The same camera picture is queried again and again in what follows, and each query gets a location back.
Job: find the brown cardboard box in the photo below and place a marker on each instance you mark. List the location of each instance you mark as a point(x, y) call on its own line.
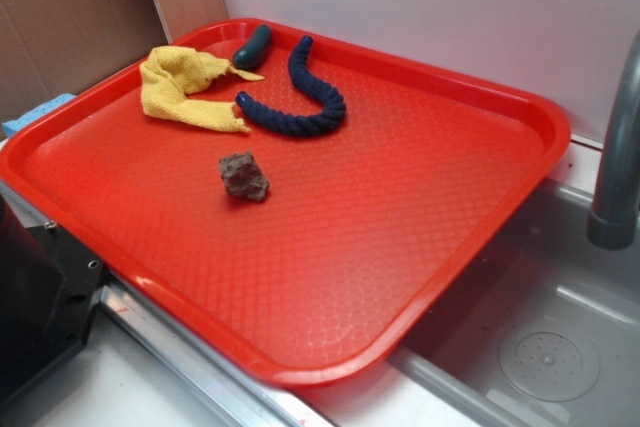
point(54, 47)

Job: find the grey faucet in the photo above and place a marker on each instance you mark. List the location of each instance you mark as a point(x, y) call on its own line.
point(613, 215)

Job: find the green plastic pickle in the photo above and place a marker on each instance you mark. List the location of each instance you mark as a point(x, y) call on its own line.
point(254, 51)

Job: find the sink drain cover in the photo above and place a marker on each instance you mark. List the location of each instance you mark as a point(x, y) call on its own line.
point(548, 361)

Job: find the red plastic tray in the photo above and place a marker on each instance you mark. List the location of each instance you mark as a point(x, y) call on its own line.
point(361, 230)

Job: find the yellow cloth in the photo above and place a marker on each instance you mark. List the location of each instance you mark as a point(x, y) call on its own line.
point(171, 74)

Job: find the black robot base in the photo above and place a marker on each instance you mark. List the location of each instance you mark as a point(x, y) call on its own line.
point(50, 286)

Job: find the grey sink basin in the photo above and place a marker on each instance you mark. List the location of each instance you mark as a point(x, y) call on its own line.
point(539, 267)

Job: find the blue sponge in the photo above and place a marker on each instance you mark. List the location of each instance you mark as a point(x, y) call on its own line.
point(13, 126)

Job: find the brown rock-like block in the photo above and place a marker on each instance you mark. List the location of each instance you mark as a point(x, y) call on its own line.
point(242, 177)

